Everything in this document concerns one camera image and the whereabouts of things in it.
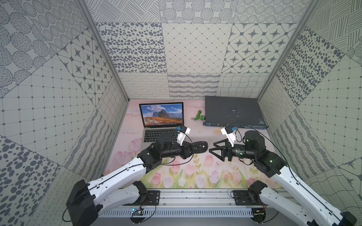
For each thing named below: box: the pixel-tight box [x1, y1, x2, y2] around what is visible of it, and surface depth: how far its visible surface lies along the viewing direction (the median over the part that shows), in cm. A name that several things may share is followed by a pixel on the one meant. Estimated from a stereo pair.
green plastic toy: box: [190, 109, 206, 121], surface depth 109 cm
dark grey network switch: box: [202, 96, 269, 130], surface depth 109 cm
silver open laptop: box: [139, 102, 185, 149], surface depth 100 cm
